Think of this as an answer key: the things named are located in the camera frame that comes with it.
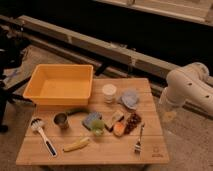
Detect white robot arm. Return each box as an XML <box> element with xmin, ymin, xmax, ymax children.
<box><xmin>159</xmin><ymin>62</ymin><xmax>213</xmax><ymax>114</ymax></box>

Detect white plastic cup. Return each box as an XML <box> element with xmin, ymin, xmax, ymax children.
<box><xmin>102</xmin><ymin>84</ymin><xmax>117</xmax><ymax>103</ymax></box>

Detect green plastic cup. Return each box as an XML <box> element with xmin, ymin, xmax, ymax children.
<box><xmin>91</xmin><ymin>119</ymin><xmax>104</xmax><ymax>136</ymax></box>

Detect small metal cup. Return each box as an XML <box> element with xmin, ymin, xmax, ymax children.
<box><xmin>54</xmin><ymin>113</ymin><xmax>69</xmax><ymax>129</ymax></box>

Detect tan wooden block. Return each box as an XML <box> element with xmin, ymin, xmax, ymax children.
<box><xmin>105</xmin><ymin>110</ymin><xmax>124</xmax><ymax>132</ymax></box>

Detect dark red grapes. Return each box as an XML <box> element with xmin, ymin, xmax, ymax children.
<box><xmin>124</xmin><ymin>113</ymin><xmax>141</xmax><ymax>134</ymax></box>

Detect orange fruit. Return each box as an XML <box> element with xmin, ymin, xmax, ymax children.
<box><xmin>113</xmin><ymin>122</ymin><xmax>125</xmax><ymax>137</ymax></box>

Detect yellow plastic bin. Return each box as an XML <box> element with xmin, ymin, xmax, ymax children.
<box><xmin>23</xmin><ymin>64</ymin><xmax>93</xmax><ymax>106</ymax></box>

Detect yellow banana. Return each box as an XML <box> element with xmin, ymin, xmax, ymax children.
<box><xmin>63</xmin><ymin>137</ymin><xmax>90</xmax><ymax>152</ymax></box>

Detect silver fork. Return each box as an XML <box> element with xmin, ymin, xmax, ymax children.
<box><xmin>134</xmin><ymin>123</ymin><xmax>145</xmax><ymax>154</ymax></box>

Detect black tripod stand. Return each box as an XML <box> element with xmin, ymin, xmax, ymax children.
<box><xmin>0</xmin><ymin>26</ymin><xmax>30</xmax><ymax>133</ymax></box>

